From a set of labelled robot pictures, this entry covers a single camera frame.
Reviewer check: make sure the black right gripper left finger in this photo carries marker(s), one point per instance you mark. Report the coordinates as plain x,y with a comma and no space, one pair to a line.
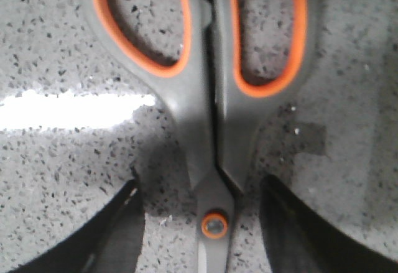
109,242

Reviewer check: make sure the grey orange scissors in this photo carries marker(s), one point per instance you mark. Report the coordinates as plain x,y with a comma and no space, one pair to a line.
216,112

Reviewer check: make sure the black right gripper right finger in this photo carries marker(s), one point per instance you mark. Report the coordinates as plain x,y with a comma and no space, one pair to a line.
297,239

